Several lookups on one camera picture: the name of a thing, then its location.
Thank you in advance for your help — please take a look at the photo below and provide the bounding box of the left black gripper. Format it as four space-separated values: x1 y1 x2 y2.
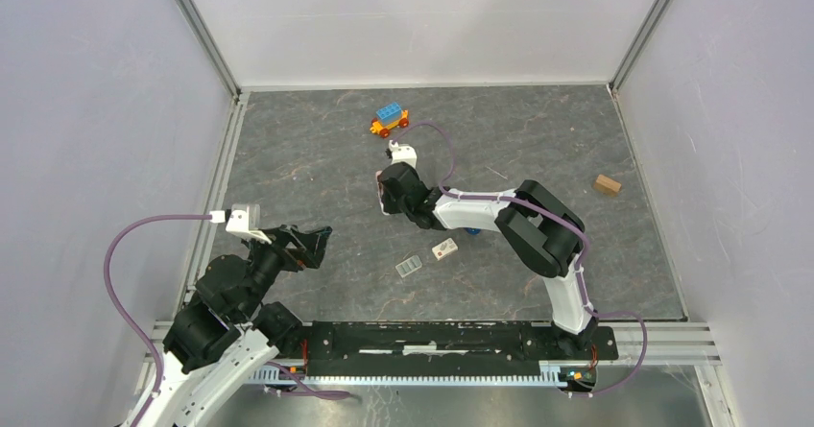
237 221 332 319

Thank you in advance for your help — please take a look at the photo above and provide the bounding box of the pink white staple remover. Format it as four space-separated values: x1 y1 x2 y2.
374 170 388 216

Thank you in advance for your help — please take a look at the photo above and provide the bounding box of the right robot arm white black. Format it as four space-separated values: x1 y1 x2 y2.
376 162 597 358

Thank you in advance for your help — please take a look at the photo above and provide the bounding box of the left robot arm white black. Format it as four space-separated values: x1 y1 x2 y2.
124 217 332 426

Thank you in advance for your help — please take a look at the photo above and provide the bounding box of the toy brick car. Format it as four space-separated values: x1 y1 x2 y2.
370 103 410 138

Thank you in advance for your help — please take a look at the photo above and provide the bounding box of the small wooden block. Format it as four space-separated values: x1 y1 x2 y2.
593 175 622 197

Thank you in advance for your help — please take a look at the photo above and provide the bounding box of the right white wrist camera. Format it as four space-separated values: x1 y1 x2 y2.
386 141 418 168

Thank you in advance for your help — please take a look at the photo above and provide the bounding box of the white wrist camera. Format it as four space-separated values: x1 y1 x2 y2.
386 141 418 168
207 203 273 244

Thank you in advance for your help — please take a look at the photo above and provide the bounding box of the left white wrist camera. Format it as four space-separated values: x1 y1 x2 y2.
207 203 273 244

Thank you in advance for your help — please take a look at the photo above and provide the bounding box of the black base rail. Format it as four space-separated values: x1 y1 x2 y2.
279 321 619 377

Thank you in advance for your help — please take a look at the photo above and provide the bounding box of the white cable duct strip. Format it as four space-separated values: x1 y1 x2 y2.
244 361 564 388

